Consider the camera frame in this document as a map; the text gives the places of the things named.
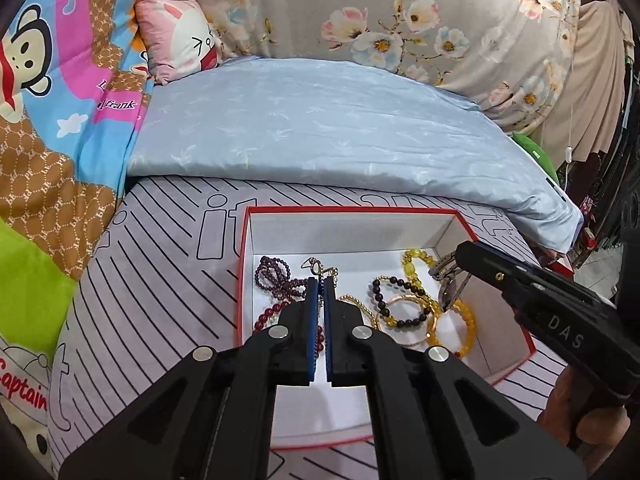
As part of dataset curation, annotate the dark brown bead bracelet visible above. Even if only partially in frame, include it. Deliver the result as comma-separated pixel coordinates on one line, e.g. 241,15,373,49
371,275,432,331

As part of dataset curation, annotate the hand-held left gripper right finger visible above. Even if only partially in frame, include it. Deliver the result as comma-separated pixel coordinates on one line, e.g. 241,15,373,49
323,275,586,480

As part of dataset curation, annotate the beige curtain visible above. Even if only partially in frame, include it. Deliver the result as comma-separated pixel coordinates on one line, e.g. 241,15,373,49
532,0,636,161

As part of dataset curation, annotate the red cardboard box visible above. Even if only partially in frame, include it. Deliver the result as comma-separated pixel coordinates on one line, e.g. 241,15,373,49
235,206,537,448

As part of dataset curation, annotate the yellow bead bracelet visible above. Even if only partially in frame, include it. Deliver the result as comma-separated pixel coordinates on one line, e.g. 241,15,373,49
402,247,478,358

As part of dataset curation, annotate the colourful cartoon monkey blanket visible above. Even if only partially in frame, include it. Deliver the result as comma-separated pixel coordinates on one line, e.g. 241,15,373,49
0,0,173,480

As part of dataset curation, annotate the green plush object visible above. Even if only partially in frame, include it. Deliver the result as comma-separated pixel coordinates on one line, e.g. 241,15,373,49
510,131,558,186

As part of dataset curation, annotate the silver metal wristwatch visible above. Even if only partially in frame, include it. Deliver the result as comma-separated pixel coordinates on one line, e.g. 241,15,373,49
428,255,471,313

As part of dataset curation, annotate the purple small bead bracelet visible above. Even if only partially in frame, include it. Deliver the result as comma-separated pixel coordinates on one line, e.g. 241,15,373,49
254,255,308,298

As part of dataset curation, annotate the person's right hand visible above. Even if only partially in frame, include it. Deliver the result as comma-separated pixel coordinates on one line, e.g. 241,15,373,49
539,364,631,476

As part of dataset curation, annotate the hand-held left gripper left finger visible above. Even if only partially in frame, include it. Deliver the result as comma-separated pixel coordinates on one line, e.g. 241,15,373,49
57,276,321,480

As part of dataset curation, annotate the pink cartoon pillow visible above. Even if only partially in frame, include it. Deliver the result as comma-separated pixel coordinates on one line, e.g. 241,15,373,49
134,0,223,86

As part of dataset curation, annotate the grey floral quilt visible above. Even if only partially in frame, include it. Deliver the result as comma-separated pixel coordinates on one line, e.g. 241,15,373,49
165,0,583,133

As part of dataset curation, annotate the red bead bracelet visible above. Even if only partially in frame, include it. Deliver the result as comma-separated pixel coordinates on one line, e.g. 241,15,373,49
252,301,326,356

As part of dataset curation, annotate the white cord switch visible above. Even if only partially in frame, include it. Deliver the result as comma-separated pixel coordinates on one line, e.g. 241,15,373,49
562,45,576,163

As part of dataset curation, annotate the thin gold bangle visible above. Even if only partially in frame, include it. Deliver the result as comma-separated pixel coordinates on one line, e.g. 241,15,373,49
382,295,443,348

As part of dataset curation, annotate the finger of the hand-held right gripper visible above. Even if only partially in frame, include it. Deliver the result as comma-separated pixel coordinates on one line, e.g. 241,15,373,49
455,241,539,307
475,242,557,277

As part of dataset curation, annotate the gold bead bracelet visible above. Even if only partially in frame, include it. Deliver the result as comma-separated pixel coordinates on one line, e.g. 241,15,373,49
337,294,376,331

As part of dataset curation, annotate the light blue pillow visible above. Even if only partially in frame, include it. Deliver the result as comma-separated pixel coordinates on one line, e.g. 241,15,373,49
125,57,586,253

